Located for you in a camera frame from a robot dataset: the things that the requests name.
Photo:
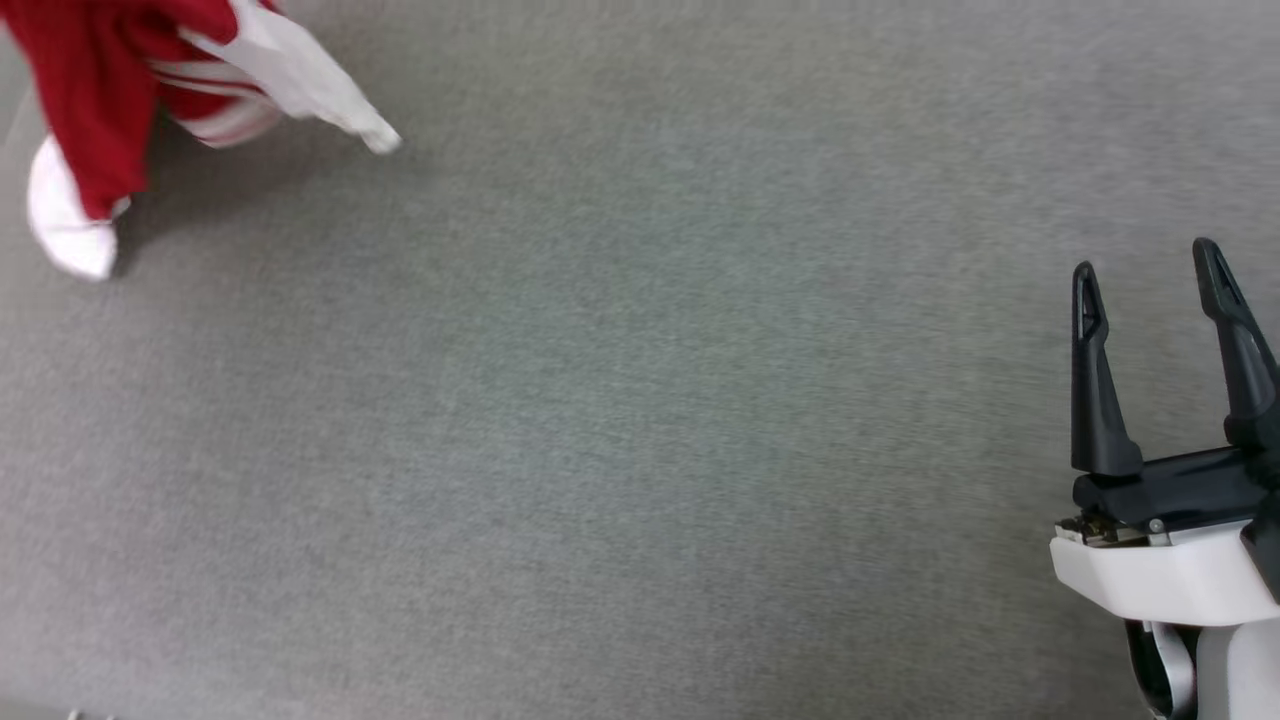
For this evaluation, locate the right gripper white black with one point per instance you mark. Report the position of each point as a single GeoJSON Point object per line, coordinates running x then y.
{"type": "Point", "coordinates": [1180, 560]}

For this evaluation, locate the red and white garment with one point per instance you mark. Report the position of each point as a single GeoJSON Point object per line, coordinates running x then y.
{"type": "Point", "coordinates": [90, 90]}

